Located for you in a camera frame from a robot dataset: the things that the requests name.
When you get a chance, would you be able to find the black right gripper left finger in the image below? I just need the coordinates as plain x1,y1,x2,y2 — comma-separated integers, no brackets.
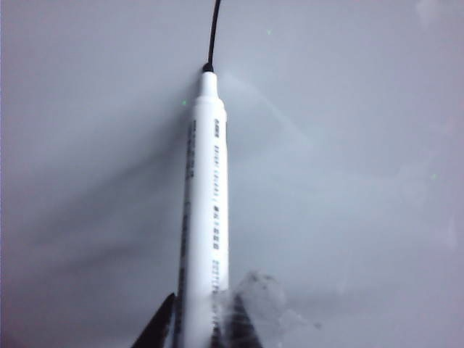
131,292,179,348

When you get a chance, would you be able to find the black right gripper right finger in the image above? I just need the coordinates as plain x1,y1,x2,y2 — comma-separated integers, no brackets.
209,291,265,348

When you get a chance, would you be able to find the white marker pen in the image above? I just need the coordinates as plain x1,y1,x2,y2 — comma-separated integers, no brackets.
175,62,231,348

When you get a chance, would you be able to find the white whiteboard with black frame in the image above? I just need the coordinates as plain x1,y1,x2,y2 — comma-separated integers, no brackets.
0,0,464,348

